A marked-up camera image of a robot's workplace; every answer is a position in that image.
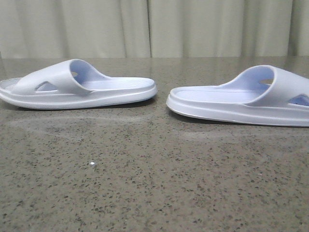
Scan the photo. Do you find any beige background curtain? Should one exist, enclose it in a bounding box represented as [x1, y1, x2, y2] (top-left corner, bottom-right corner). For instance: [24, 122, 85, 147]
[0, 0, 309, 58]

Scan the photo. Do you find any light blue slipper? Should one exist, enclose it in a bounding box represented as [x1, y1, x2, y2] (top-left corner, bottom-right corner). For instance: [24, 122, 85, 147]
[167, 65, 309, 127]
[0, 59, 157, 109]

